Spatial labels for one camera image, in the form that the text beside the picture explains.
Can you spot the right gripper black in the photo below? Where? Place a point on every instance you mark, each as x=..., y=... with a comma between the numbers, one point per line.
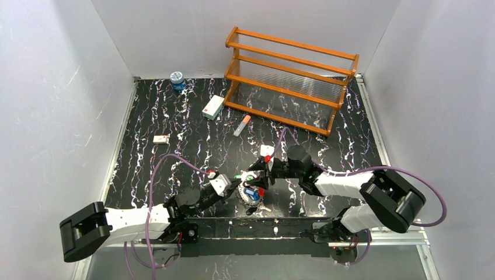
x=265, y=176

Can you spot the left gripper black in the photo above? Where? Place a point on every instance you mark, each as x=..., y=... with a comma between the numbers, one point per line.
x=231, y=188

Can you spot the metal key organizer ring red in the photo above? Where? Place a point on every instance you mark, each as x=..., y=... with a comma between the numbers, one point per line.
x=243, y=198

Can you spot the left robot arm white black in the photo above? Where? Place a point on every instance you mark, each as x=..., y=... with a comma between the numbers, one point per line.
x=96, y=226

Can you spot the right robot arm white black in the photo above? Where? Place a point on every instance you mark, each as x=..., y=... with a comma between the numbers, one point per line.
x=389, y=199

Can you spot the black key tag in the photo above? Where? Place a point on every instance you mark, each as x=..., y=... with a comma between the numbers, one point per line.
x=251, y=211

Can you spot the orange capped tube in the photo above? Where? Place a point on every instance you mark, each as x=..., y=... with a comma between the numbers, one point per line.
x=242, y=125

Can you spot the white red box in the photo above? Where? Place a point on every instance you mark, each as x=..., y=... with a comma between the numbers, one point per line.
x=213, y=107

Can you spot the small white card box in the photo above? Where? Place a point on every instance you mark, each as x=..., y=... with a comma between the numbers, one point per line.
x=161, y=139

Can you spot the orange wooden shelf rack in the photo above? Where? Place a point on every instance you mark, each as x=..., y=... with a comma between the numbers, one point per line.
x=294, y=83

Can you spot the blue jar with lid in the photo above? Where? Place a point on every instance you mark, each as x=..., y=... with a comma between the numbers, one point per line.
x=177, y=81

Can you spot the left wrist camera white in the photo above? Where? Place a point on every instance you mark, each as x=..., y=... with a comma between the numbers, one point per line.
x=219, y=182

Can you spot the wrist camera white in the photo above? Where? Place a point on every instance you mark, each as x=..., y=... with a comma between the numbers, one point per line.
x=219, y=182
x=267, y=150

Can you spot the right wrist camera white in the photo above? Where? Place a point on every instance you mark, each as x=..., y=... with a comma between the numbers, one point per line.
x=267, y=150

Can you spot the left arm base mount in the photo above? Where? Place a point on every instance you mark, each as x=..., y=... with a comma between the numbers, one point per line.
x=181, y=233

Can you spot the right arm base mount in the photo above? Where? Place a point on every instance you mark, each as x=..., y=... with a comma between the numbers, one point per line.
x=345, y=252

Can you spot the aluminium rail frame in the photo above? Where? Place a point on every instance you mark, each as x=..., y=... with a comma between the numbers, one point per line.
x=196, y=142

